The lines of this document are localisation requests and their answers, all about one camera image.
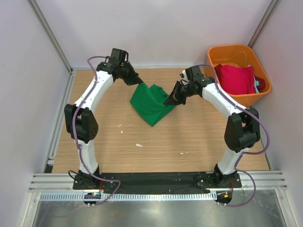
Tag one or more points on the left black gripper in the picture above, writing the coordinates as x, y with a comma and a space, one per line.
134, 79

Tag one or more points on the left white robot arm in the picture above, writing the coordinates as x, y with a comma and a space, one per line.
80, 121

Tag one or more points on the orange plastic bin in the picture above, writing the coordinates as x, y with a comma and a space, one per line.
238, 56

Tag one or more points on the light blue cloth in bin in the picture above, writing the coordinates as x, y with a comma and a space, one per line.
256, 83

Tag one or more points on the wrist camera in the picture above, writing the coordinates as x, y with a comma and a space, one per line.
117, 57
191, 74

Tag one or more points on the dark red cloth in bin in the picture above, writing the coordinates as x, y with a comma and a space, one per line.
261, 81

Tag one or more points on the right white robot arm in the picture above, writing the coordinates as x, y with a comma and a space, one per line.
242, 129

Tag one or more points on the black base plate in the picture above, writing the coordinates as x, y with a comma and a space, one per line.
157, 183

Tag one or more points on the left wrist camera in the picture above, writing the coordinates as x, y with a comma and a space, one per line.
117, 57

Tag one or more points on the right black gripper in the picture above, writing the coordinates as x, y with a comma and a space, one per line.
175, 98

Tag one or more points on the white slotted cable duct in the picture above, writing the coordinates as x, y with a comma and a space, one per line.
96, 197

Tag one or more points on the red t shirt in bin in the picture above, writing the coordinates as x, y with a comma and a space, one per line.
237, 80

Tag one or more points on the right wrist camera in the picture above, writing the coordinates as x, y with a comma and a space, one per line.
191, 74

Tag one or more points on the green t shirt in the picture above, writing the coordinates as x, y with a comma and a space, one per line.
148, 103

